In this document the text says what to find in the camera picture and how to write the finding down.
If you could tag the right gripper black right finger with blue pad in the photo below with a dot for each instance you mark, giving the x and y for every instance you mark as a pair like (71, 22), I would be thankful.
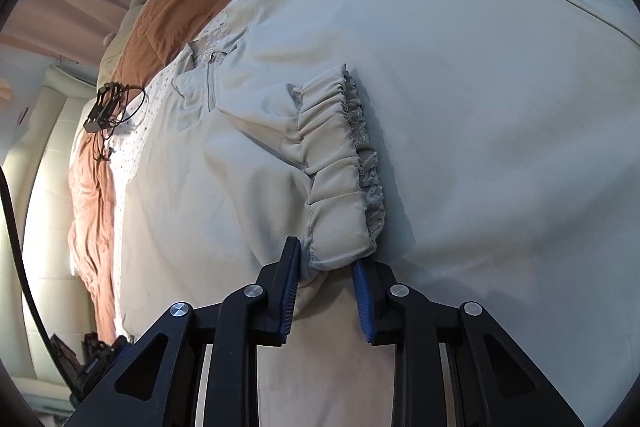
(452, 359)

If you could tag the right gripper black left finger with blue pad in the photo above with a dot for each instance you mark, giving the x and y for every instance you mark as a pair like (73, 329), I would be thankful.
(199, 357)

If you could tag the beige jacket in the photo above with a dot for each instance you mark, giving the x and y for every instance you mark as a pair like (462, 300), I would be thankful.
(507, 134)

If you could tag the cream padded headboard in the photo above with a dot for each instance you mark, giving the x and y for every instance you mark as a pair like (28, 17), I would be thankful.
(36, 168)

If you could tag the beige pillow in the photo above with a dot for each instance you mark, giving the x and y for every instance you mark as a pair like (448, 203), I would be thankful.
(115, 43)

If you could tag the brown orange quilt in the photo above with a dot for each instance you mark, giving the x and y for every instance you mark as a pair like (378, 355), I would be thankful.
(160, 31)

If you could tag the black charger with cables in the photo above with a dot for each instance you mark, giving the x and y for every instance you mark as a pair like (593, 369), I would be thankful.
(115, 104)

